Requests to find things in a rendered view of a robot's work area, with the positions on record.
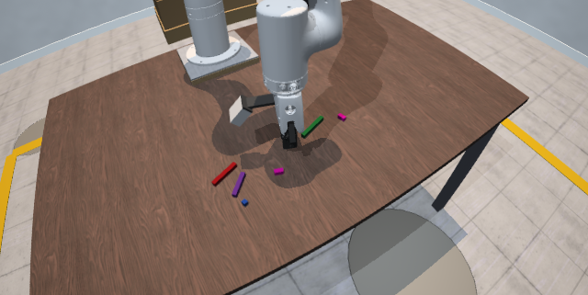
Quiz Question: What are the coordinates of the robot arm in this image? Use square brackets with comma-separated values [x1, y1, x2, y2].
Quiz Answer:
[184, 0, 343, 127]

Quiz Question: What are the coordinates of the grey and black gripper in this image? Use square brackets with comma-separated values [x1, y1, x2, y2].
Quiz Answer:
[267, 86, 305, 149]

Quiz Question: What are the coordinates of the purple rod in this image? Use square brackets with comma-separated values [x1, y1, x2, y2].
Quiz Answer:
[232, 172, 246, 198]

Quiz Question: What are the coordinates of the green rod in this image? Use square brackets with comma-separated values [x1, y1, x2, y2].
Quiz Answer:
[301, 116, 323, 139]

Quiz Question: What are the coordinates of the red rod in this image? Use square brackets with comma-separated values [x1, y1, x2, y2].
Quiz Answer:
[211, 162, 237, 187]

